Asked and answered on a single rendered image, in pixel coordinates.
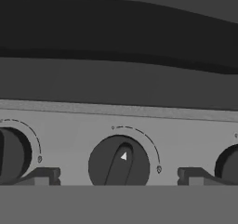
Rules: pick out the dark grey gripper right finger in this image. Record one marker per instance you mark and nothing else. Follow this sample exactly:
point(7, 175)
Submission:
point(193, 175)

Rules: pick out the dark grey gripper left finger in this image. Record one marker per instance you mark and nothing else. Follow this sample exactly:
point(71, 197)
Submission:
point(43, 175)

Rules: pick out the grey stove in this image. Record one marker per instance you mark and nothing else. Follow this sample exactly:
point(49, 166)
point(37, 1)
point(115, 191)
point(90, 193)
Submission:
point(77, 134)

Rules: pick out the black stove knob white arrow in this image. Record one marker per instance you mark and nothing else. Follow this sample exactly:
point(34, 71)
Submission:
point(119, 161)

